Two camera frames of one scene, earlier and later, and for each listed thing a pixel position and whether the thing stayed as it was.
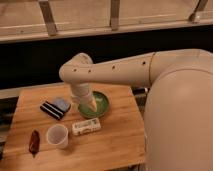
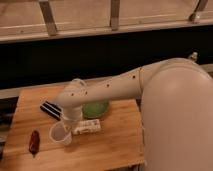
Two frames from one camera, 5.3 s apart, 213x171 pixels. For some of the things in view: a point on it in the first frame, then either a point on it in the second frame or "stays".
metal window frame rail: [26, 20] stays
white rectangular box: [85, 126] stays
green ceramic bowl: [102, 105] stays
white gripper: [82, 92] -> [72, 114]
